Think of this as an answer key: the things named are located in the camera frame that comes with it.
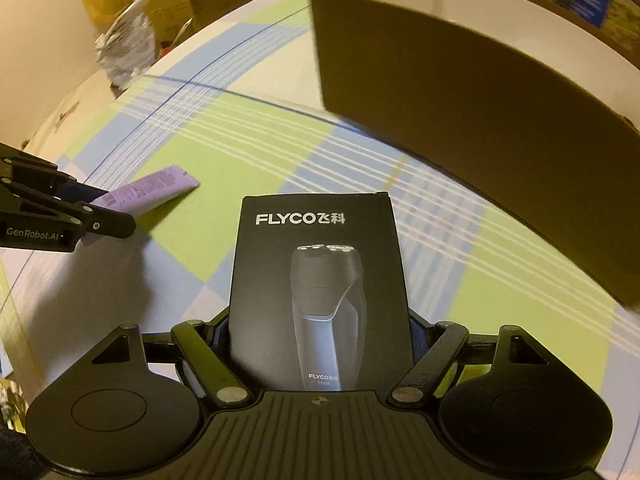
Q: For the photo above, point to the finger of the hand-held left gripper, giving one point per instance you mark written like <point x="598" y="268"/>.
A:
<point x="50" y="172"/>
<point x="110" y="225"/>

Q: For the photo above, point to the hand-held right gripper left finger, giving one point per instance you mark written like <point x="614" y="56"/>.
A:
<point x="197" y="350"/>

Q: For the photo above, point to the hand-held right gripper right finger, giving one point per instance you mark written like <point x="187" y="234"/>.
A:
<point x="435" y="355"/>

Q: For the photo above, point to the purple cosmetic tube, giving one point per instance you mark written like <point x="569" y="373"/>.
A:
<point x="155" y="187"/>

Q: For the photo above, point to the black shaver box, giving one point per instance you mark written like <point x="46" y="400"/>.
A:
<point x="320" y="260"/>

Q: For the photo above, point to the brown cardboard box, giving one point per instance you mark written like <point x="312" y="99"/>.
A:
<point x="450" y="110"/>

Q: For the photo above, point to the plaid cloth-covered desktop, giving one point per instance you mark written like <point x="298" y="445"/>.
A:
<point x="250" y="135"/>

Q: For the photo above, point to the white plastic bag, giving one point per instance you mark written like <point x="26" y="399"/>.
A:
<point x="127" y="45"/>

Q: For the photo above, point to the colourful printed carton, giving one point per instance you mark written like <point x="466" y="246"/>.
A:
<point x="10" y="405"/>

